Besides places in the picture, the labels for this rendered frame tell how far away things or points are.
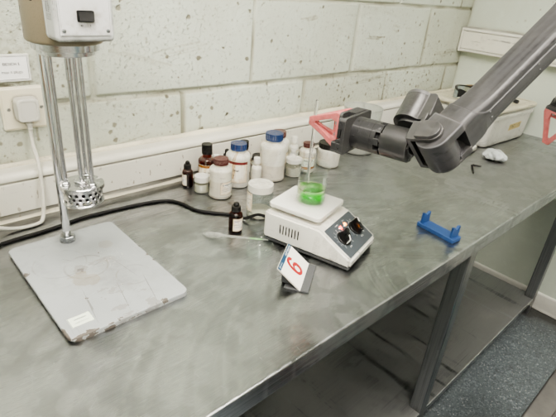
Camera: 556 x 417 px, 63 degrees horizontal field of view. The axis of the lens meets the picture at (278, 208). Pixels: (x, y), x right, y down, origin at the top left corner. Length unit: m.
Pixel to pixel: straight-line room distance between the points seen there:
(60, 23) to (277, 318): 0.52
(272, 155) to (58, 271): 0.61
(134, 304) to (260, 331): 0.21
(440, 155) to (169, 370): 0.51
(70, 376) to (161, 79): 0.73
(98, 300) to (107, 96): 0.51
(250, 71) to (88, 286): 0.77
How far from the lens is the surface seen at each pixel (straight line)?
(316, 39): 1.50
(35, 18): 0.70
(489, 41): 2.21
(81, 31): 0.67
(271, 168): 1.23
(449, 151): 0.76
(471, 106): 0.78
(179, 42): 1.19
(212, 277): 0.85
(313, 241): 0.90
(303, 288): 0.83
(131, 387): 0.67
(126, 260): 0.89
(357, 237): 0.94
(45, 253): 0.94
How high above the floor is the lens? 1.24
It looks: 27 degrees down
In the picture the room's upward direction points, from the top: 5 degrees clockwise
